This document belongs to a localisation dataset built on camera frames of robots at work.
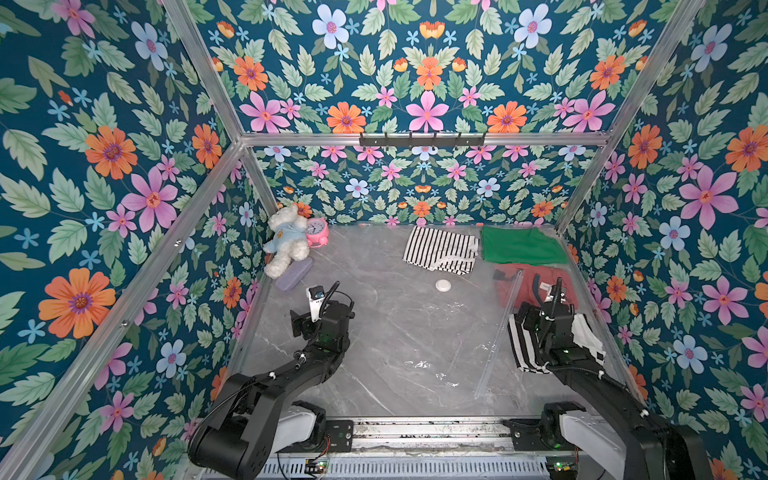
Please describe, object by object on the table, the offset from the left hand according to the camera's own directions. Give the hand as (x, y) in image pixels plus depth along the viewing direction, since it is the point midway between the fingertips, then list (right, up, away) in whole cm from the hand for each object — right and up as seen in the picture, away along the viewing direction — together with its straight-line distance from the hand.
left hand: (312, 304), depth 86 cm
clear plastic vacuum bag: (+23, -5, +10) cm, 25 cm away
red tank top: (+64, +5, +13) cm, 66 cm away
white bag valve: (+40, +4, +16) cm, 43 cm away
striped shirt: (+41, +16, +25) cm, 50 cm away
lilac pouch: (-13, +8, +18) cm, 23 cm away
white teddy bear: (-15, +20, +20) cm, 32 cm away
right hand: (+69, 0, 0) cm, 69 cm away
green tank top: (+72, +18, +25) cm, 79 cm away
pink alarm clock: (-8, +23, +29) cm, 38 cm away
